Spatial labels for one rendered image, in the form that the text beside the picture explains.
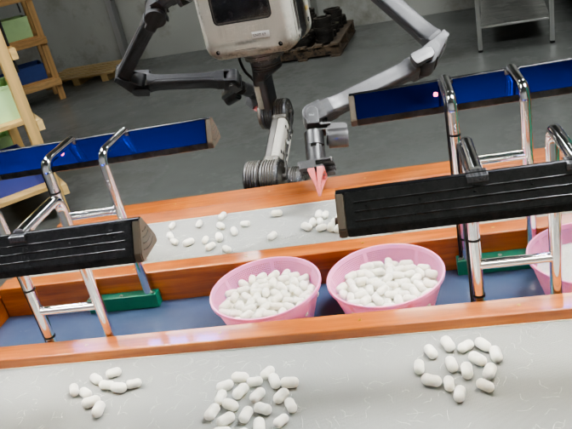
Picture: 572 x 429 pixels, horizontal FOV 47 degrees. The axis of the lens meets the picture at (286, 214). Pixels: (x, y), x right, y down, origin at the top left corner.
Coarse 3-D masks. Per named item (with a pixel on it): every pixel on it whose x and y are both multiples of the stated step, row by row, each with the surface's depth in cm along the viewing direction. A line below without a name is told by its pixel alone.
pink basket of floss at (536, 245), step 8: (568, 224) 150; (544, 232) 150; (536, 240) 148; (544, 240) 150; (568, 240) 151; (528, 248) 145; (536, 248) 148; (544, 248) 150; (536, 264) 146; (536, 272) 139; (544, 272) 135; (544, 280) 137; (544, 288) 141; (568, 288) 132
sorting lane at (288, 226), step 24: (216, 216) 202; (240, 216) 198; (264, 216) 195; (288, 216) 191; (312, 216) 188; (168, 240) 193; (216, 240) 187; (240, 240) 184; (264, 240) 181; (288, 240) 178; (312, 240) 175; (336, 240) 172
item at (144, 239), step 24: (0, 240) 121; (48, 240) 119; (72, 240) 118; (96, 240) 117; (120, 240) 116; (144, 240) 117; (0, 264) 121; (24, 264) 120; (48, 264) 119; (72, 264) 118; (96, 264) 117; (120, 264) 117
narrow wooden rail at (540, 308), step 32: (288, 320) 140; (320, 320) 137; (352, 320) 135; (384, 320) 133; (416, 320) 130; (448, 320) 129; (480, 320) 128; (512, 320) 127; (544, 320) 126; (0, 352) 151; (32, 352) 149; (64, 352) 146; (96, 352) 144; (128, 352) 143; (160, 352) 142
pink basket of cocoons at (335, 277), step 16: (352, 256) 158; (384, 256) 159; (400, 256) 158; (416, 256) 156; (432, 256) 151; (336, 272) 155; (432, 288) 138; (352, 304) 139; (400, 304) 136; (416, 304) 138; (432, 304) 143
